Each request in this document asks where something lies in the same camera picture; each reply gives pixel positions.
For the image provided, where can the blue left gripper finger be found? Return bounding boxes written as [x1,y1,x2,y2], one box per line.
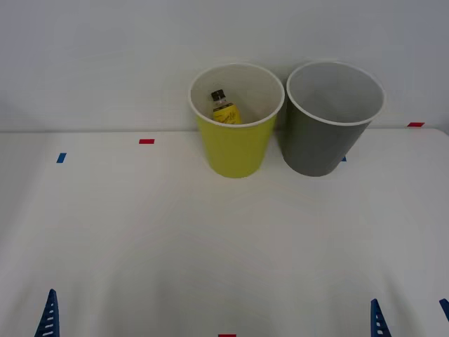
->
[33,288,60,337]

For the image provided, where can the yellow-green plastic bin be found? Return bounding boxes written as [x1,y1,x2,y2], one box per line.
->
[189,62,286,179]

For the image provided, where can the yellow bottle with black cap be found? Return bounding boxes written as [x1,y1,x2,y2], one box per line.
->
[210,89,243,126]

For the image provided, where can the grey plastic bin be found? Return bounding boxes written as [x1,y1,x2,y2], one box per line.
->
[286,60,386,178]

